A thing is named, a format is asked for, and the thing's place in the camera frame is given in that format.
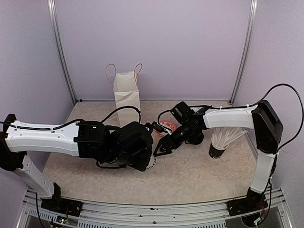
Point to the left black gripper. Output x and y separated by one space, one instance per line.
141 166

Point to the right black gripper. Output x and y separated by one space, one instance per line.
165 144

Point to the black plastic cup lid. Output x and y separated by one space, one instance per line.
195 139

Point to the white paper coffee cup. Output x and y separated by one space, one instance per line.
152 162

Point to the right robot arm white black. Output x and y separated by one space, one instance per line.
260 117

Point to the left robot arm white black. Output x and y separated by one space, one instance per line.
79 138

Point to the white paper takeout bag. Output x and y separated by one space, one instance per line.
126 93

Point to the red patterned small bowl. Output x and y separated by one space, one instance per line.
168 126

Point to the black cup holding straws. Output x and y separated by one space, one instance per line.
216 152

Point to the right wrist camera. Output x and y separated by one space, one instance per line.
181 112

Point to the aluminium front rail frame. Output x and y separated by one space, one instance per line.
94 214

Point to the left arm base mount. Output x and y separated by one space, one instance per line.
64 206

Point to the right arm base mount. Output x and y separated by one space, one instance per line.
243 205

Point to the left aluminium corner post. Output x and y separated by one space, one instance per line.
62 59

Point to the aluminium corner post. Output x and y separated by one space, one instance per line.
245 51
62 59

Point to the right aluminium corner post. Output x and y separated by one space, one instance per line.
245 51

